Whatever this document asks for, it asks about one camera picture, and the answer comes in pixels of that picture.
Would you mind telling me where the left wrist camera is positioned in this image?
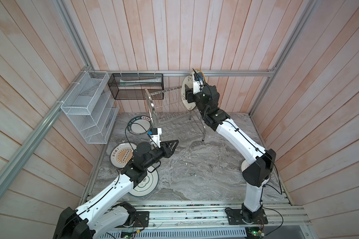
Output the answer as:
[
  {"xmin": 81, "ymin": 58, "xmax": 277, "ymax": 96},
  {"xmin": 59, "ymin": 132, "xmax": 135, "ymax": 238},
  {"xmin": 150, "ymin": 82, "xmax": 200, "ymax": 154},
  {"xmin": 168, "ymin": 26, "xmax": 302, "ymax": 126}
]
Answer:
[{"xmin": 148, "ymin": 128, "xmax": 162, "ymax": 148}]

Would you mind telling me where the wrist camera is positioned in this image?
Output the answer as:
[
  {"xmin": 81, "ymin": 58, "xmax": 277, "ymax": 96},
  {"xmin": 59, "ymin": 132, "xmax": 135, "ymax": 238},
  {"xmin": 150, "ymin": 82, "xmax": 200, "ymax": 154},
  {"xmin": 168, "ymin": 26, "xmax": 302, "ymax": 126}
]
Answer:
[
  {"xmin": 148, "ymin": 128, "xmax": 162, "ymax": 148},
  {"xmin": 192, "ymin": 74, "xmax": 204, "ymax": 95}
]

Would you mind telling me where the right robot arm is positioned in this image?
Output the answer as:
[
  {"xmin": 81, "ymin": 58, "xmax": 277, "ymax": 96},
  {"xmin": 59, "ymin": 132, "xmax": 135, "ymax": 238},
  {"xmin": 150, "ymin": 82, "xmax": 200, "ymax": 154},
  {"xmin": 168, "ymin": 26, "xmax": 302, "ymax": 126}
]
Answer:
[{"xmin": 181, "ymin": 85, "xmax": 276, "ymax": 224}]

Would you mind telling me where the white wire mesh shelf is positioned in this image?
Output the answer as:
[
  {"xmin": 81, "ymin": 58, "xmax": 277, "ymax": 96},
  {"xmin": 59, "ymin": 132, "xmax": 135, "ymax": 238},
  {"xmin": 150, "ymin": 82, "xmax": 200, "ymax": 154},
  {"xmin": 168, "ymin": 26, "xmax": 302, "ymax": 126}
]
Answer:
[{"xmin": 61, "ymin": 71, "xmax": 119, "ymax": 144}]

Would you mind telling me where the horizontal aluminium wall bar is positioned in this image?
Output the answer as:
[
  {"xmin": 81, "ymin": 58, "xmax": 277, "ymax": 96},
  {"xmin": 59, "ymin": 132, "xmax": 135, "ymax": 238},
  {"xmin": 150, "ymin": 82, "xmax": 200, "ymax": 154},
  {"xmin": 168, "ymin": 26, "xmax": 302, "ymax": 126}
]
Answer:
[{"xmin": 104, "ymin": 70, "xmax": 275, "ymax": 77}]

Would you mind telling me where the white plate dark green rim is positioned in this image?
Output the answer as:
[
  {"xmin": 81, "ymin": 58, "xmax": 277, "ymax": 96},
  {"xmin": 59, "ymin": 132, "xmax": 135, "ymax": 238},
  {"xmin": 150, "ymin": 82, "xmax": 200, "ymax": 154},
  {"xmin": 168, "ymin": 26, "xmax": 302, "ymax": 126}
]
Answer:
[{"xmin": 127, "ymin": 115, "xmax": 153, "ymax": 135}]

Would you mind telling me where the left aluminium frame bar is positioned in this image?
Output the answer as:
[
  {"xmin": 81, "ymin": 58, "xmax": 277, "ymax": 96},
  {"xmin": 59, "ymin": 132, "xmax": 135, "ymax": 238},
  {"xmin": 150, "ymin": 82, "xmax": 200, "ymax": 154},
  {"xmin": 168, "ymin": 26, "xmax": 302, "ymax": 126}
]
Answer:
[{"xmin": 0, "ymin": 66, "xmax": 92, "ymax": 200}]

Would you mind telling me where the right aluminium frame bar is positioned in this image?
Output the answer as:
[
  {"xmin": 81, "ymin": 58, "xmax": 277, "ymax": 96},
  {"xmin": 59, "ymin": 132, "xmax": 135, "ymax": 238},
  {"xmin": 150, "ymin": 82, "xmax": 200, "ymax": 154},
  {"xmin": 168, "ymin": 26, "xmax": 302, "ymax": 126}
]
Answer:
[{"xmin": 249, "ymin": 1, "xmax": 322, "ymax": 118}]

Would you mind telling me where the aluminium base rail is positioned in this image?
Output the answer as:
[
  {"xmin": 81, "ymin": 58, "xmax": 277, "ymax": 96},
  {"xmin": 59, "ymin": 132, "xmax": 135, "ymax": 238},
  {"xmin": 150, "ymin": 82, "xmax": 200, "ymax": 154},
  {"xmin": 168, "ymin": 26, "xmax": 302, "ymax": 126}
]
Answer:
[{"xmin": 62, "ymin": 201, "xmax": 312, "ymax": 239}]

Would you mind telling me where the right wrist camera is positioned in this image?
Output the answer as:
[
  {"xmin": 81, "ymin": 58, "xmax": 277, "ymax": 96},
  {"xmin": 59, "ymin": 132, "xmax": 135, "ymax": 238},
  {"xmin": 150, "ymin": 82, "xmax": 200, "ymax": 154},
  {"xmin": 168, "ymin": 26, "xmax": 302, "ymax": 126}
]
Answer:
[{"xmin": 192, "ymin": 74, "xmax": 204, "ymax": 95}]

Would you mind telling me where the right orange sunburst plate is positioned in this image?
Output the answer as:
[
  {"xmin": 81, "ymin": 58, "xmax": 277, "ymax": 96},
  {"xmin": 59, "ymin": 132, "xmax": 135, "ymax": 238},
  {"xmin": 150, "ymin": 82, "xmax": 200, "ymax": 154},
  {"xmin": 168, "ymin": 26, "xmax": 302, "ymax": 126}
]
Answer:
[{"xmin": 240, "ymin": 159, "xmax": 250, "ymax": 172}]

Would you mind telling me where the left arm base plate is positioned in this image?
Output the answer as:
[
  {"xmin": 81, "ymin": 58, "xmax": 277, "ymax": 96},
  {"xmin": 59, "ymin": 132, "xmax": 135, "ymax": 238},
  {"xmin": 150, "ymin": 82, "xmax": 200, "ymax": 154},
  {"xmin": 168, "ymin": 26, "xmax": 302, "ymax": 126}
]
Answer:
[{"xmin": 116, "ymin": 211, "xmax": 150, "ymax": 228}]

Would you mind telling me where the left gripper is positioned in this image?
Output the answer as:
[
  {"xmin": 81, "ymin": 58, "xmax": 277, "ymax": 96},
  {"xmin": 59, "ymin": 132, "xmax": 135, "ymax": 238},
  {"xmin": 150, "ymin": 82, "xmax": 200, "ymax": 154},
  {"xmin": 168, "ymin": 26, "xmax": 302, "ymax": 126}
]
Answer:
[{"xmin": 143, "ymin": 140, "xmax": 180, "ymax": 169}]

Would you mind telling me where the steel two-tier dish rack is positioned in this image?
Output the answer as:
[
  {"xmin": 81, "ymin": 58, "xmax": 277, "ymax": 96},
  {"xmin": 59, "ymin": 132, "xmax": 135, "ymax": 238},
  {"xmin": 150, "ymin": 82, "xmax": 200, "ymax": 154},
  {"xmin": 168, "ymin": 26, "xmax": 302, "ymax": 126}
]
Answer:
[{"xmin": 144, "ymin": 87, "xmax": 206, "ymax": 143}]

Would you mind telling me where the black mesh wall basket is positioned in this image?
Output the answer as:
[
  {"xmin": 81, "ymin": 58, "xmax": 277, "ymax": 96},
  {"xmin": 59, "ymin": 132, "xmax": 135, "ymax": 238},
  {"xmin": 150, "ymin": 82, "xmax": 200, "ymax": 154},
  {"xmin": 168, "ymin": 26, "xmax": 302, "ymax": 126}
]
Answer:
[{"xmin": 108, "ymin": 73, "xmax": 164, "ymax": 100}]

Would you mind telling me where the white plate green outline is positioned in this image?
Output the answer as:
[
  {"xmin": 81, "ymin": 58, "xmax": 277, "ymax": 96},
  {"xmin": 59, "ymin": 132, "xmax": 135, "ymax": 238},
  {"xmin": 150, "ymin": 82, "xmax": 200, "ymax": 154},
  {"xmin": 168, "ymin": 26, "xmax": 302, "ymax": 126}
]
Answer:
[{"xmin": 129, "ymin": 166, "xmax": 159, "ymax": 197}]

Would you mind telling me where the left orange sunburst plate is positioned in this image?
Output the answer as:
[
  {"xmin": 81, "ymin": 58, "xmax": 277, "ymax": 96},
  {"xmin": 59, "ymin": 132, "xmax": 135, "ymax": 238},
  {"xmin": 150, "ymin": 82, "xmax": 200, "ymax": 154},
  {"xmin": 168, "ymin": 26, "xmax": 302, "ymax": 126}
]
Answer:
[{"xmin": 110, "ymin": 142, "xmax": 137, "ymax": 169}]

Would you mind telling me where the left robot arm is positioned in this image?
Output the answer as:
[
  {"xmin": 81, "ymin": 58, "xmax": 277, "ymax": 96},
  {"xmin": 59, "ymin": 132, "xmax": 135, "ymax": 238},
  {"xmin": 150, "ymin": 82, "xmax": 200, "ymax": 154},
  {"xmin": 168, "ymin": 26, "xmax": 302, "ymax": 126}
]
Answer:
[{"xmin": 53, "ymin": 140, "xmax": 179, "ymax": 239}]

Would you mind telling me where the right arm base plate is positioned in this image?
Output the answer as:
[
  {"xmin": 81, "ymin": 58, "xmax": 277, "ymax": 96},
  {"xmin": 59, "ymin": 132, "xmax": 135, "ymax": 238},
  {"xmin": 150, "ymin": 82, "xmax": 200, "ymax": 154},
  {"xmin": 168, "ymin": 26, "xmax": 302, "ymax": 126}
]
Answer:
[{"xmin": 224, "ymin": 208, "xmax": 268, "ymax": 225}]

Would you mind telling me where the cream floral plate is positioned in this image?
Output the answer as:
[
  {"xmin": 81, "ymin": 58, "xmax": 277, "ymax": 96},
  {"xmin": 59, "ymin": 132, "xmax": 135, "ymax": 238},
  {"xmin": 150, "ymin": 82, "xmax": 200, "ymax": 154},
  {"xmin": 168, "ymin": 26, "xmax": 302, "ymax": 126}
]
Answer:
[{"xmin": 181, "ymin": 74, "xmax": 196, "ymax": 111}]

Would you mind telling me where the aluminium frame bar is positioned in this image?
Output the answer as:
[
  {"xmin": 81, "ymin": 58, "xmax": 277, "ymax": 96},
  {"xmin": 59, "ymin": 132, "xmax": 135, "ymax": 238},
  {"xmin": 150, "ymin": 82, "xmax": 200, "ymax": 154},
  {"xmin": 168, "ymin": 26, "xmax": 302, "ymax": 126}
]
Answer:
[
  {"xmin": 0, "ymin": 66, "xmax": 92, "ymax": 200},
  {"xmin": 249, "ymin": 1, "xmax": 322, "ymax": 118}
]

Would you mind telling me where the star pattern orange rim plate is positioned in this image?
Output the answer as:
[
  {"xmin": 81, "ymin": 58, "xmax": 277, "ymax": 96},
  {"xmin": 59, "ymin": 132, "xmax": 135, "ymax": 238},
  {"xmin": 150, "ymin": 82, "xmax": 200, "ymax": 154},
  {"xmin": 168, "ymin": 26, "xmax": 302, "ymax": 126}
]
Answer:
[{"xmin": 193, "ymin": 69, "xmax": 205, "ymax": 81}]

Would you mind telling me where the orange sunburst plate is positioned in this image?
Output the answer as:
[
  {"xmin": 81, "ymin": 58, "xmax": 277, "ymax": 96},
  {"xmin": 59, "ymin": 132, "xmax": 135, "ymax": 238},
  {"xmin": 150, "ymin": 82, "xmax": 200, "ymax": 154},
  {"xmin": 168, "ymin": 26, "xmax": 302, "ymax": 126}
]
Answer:
[
  {"xmin": 240, "ymin": 159, "xmax": 250, "ymax": 172},
  {"xmin": 110, "ymin": 142, "xmax": 137, "ymax": 169}
]

